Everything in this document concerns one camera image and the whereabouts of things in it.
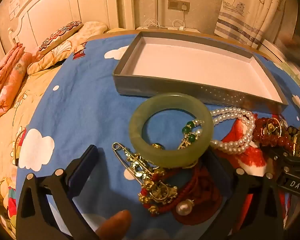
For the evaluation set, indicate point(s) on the grey cardboard box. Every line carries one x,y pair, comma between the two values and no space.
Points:
190,62

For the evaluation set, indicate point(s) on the charm safety pin brooch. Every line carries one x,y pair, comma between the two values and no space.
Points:
137,166

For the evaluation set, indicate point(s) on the silver crystal earrings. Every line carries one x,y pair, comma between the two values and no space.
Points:
185,208

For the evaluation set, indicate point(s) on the wall paper note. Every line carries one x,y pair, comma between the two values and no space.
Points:
14,6

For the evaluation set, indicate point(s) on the white charger plug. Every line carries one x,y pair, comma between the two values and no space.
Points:
184,7

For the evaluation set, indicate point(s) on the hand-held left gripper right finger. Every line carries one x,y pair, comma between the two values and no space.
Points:
215,166

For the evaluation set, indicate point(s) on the printed curtain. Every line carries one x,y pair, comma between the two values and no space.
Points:
240,17

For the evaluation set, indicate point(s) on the pink folded quilt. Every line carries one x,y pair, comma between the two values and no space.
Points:
7,80

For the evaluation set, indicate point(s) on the blue printed cloth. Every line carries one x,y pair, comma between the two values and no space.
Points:
90,105

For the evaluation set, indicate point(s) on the gold bangle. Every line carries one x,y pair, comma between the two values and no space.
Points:
296,142

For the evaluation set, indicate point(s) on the person's left hand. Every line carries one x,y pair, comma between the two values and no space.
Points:
115,223

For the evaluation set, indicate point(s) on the wall socket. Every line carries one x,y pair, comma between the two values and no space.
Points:
176,5

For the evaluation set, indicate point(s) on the white bed headboard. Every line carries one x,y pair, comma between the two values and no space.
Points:
52,10

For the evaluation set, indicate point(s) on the green jade bangle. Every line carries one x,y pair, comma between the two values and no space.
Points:
137,130

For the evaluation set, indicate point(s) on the yellow pillow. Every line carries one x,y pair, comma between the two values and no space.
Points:
90,31

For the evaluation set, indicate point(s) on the white nightstand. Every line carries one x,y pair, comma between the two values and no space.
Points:
165,29

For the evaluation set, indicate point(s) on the yellow bed sheet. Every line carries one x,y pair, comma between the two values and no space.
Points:
27,100

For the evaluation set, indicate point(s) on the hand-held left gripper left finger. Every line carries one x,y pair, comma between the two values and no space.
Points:
82,166

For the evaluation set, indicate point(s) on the embroidered pillow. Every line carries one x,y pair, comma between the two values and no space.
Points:
60,35

